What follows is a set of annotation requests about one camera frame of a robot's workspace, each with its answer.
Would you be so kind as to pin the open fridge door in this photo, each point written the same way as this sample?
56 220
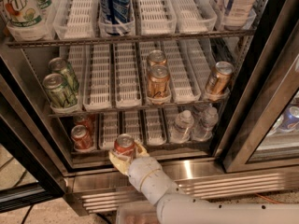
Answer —
25 134

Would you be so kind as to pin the green can rear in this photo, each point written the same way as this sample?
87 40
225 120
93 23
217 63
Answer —
63 67

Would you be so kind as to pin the green can front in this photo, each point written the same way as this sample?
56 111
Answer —
59 91

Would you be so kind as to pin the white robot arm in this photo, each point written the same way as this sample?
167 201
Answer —
174 206

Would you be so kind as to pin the closed glass fridge door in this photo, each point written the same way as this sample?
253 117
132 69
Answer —
259 144

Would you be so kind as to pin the clear water bottle right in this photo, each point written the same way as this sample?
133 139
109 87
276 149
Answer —
203 128

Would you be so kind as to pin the green can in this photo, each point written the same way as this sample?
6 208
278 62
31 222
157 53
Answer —
63 67
59 91

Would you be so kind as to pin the red coke can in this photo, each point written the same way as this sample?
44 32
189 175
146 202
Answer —
84 120
124 144
83 141

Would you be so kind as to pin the gold can front middle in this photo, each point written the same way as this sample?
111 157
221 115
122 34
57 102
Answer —
158 79

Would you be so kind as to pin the blue pepsi bottle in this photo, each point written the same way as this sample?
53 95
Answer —
116 17

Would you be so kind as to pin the gold can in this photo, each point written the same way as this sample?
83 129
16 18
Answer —
156 57
158 79
219 78

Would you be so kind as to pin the middle wire shelf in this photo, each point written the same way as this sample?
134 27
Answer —
140 107

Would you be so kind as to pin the blue can behind glass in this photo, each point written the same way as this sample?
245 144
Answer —
290 119

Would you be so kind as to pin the gold can rear middle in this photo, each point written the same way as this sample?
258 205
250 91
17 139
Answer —
156 57

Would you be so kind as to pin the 7up bottle front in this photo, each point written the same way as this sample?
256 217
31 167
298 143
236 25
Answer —
23 13

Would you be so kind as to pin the gold can right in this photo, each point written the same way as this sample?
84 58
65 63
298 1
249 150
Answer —
219 78

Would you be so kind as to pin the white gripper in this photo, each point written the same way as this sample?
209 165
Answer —
140 171

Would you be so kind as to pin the white labelled bottle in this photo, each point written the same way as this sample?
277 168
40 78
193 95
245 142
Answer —
236 13

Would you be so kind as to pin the clear water bottle left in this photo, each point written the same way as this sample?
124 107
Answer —
182 127

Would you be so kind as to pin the top wire shelf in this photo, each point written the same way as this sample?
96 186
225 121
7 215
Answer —
122 39

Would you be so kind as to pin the clear water bottle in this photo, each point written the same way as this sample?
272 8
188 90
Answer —
182 127
203 128

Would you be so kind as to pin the wire shelf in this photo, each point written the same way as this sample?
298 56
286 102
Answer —
122 39
140 107

